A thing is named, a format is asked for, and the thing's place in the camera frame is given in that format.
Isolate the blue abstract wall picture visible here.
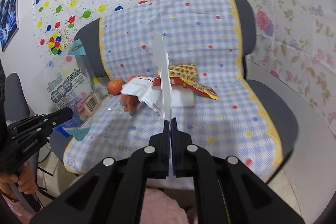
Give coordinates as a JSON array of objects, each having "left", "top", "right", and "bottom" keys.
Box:
[{"left": 1, "top": 0, "right": 18, "bottom": 51}]

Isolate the pink fluffy sleeve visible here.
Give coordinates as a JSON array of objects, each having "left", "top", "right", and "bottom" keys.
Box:
[{"left": 139, "top": 188, "right": 189, "bottom": 224}]

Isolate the red yellow snack wrapper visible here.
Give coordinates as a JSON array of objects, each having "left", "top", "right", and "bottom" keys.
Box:
[{"left": 163, "top": 77, "right": 219, "bottom": 101}]

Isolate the floral wall sheet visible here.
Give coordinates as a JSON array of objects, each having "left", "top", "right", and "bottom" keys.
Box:
[{"left": 248, "top": 0, "right": 335, "bottom": 131}]

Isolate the dark grey office chair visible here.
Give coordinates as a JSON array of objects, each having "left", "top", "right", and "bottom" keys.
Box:
[{"left": 49, "top": 0, "right": 300, "bottom": 177}]

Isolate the blue checked chair cover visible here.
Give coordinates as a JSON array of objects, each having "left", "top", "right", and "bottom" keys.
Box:
[{"left": 64, "top": 0, "right": 284, "bottom": 179}]

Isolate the clear printed plastic bag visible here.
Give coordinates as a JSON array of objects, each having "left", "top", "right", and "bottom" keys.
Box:
[{"left": 42, "top": 40, "right": 104, "bottom": 141}]

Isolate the white paper receipt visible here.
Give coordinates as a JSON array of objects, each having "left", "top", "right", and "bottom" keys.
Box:
[{"left": 121, "top": 75, "right": 162, "bottom": 112}]

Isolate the woven bamboo basket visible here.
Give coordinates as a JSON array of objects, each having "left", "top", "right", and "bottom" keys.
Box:
[{"left": 169, "top": 64, "right": 199, "bottom": 81}]

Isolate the grey chair at left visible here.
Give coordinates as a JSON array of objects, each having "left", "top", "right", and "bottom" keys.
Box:
[{"left": 5, "top": 73, "right": 30, "bottom": 122}]

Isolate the orange toy carrot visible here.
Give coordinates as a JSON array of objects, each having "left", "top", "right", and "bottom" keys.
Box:
[{"left": 119, "top": 74, "right": 149, "bottom": 115}]

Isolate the white tissue pack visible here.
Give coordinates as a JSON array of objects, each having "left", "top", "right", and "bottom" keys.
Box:
[{"left": 171, "top": 88, "right": 195, "bottom": 107}]

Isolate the person's left hand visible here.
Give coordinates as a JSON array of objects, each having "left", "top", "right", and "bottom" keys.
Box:
[{"left": 0, "top": 161, "right": 37, "bottom": 202}]

